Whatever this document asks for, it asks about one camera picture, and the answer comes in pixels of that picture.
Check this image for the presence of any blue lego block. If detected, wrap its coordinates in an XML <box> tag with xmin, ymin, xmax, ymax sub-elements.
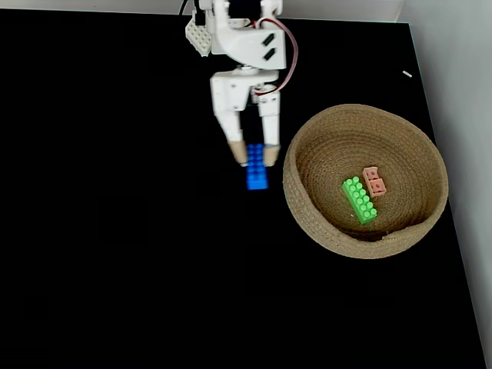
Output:
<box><xmin>245</xmin><ymin>142</ymin><xmax>270</xmax><ymax>191</ymax></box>

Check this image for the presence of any green lego block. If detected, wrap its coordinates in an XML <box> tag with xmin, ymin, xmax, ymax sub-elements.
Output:
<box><xmin>341</xmin><ymin>175</ymin><xmax>379</xmax><ymax>226</ymax></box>

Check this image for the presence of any pink lego block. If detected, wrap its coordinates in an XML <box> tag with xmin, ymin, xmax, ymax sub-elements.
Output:
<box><xmin>361</xmin><ymin>165</ymin><xmax>388</xmax><ymax>199</ymax></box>

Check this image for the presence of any red and black wire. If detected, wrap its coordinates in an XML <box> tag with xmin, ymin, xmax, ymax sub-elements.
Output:
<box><xmin>252</xmin><ymin>16</ymin><xmax>300</xmax><ymax>98</ymax></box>

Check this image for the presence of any woven rope basket tray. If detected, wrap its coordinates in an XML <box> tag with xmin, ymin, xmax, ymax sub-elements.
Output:
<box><xmin>281</xmin><ymin>103</ymin><xmax>450</xmax><ymax>260</ymax></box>

